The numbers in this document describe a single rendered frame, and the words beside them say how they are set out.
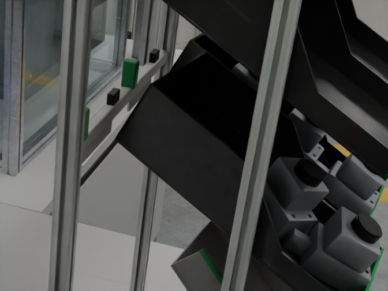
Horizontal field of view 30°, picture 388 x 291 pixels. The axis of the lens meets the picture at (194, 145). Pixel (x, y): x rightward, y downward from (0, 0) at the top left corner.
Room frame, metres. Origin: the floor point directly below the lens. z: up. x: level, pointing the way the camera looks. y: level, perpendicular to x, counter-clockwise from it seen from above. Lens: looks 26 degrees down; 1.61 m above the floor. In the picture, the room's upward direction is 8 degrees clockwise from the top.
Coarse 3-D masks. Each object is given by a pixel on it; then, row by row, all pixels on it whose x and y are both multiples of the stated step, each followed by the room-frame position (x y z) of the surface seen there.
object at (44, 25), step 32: (0, 0) 1.32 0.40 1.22; (32, 0) 1.38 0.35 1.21; (0, 32) 1.32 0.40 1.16; (32, 32) 1.38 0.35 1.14; (96, 32) 1.76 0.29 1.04; (0, 64) 1.32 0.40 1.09; (32, 64) 1.39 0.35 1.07; (96, 64) 1.78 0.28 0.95; (0, 96) 1.32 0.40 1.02; (32, 96) 1.39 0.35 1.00; (0, 128) 1.32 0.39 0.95; (32, 128) 1.40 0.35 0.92
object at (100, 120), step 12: (144, 72) 0.80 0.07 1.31; (144, 84) 0.80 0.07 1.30; (120, 96) 0.72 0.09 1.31; (132, 96) 0.75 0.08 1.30; (108, 108) 0.68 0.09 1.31; (120, 108) 0.71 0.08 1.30; (96, 120) 0.65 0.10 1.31; (108, 120) 0.67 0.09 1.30; (96, 132) 0.64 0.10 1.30; (84, 144) 0.61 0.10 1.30
